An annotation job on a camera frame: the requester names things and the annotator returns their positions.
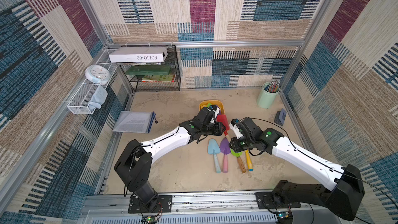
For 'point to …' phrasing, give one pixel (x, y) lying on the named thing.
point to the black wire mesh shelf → (135, 81)
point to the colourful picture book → (159, 78)
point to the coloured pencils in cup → (272, 87)
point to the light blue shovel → (214, 149)
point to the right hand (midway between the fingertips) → (230, 143)
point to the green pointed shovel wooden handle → (238, 154)
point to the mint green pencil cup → (268, 95)
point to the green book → (148, 70)
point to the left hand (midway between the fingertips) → (223, 127)
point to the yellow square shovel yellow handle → (250, 167)
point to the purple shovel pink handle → (225, 149)
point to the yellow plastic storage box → (204, 103)
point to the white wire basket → (79, 104)
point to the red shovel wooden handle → (224, 118)
